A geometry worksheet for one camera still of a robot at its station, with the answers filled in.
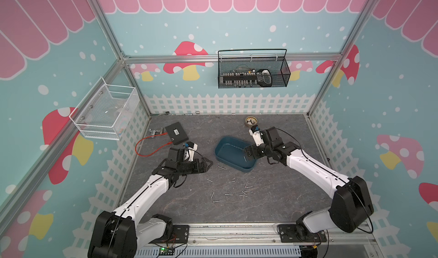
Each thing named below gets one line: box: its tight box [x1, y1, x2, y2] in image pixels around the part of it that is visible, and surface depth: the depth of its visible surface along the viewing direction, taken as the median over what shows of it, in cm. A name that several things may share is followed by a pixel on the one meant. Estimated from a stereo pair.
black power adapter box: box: [164, 121, 189, 145], surface depth 111 cm
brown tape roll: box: [245, 115, 258, 127], surface depth 118 cm
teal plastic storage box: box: [215, 135, 258, 173], surface depth 101 cm
